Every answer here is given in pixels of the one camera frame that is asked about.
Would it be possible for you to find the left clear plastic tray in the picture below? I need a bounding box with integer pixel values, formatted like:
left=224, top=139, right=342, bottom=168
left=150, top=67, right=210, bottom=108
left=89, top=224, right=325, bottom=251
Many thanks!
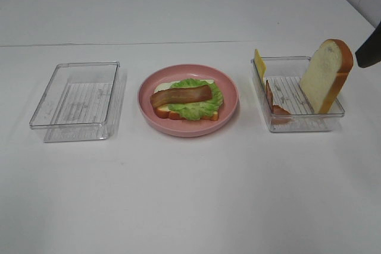
left=29, top=61, right=123, bottom=143

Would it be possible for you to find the yellow cheese slice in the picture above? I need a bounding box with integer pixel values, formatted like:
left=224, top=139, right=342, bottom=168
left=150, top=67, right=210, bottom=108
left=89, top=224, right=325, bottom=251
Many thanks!
left=254, top=49, right=267, bottom=85

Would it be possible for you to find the right clear plastic tray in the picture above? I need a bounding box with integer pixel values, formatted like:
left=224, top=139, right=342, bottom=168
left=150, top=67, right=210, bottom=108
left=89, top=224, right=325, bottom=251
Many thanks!
left=251, top=56, right=345, bottom=133

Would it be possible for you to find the bread slice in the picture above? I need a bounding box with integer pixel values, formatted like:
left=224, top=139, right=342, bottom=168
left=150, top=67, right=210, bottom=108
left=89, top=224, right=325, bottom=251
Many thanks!
left=152, top=79, right=220, bottom=122
left=299, top=39, right=353, bottom=114

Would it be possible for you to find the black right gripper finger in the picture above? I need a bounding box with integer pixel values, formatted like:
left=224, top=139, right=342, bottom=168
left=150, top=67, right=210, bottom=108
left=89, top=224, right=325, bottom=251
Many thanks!
left=355, top=23, right=381, bottom=68

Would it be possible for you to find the bacon strip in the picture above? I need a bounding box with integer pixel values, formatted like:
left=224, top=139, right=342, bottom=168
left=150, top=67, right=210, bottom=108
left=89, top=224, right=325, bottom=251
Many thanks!
left=266, top=80, right=291, bottom=125
left=150, top=84, right=213, bottom=108

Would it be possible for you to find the pink round plate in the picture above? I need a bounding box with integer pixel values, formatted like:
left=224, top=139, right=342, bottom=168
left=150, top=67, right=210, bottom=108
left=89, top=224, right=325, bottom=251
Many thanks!
left=138, top=64, right=239, bottom=137

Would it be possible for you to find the clear plastic tray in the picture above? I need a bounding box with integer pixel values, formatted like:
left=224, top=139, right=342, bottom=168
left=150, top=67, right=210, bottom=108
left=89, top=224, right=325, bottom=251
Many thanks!
left=251, top=56, right=345, bottom=133
left=29, top=61, right=123, bottom=143

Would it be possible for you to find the green lettuce leaf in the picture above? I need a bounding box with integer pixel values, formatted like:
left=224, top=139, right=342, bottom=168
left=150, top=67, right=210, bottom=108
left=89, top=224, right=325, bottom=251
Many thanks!
left=165, top=77, right=224, bottom=121

